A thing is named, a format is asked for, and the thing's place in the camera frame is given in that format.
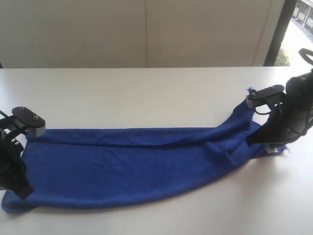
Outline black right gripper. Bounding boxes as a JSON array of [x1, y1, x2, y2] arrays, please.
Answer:
[[246, 72, 313, 147]]

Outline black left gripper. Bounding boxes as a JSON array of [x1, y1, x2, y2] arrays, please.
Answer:
[[0, 115, 34, 200]]

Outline blue microfibre towel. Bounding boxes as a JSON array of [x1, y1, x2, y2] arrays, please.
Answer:
[[1, 87, 289, 214]]

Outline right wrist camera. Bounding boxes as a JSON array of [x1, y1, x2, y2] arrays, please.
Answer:
[[246, 85, 286, 108]]

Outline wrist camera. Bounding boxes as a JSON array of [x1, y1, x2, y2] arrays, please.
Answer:
[[12, 106, 46, 137], [246, 85, 286, 108]]

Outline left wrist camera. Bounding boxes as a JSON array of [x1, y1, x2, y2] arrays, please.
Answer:
[[12, 106, 46, 137]]

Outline dark window frame post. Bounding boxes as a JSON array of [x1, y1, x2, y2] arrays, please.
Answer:
[[264, 0, 297, 67]]

